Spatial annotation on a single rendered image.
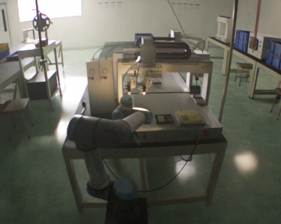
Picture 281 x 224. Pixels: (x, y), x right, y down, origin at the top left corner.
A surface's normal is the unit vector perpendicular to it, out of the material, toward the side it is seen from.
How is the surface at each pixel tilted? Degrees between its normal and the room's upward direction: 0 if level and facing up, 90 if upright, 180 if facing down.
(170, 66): 90
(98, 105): 90
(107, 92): 90
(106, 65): 90
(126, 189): 7
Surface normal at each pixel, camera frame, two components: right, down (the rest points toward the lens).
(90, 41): 0.07, 0.46
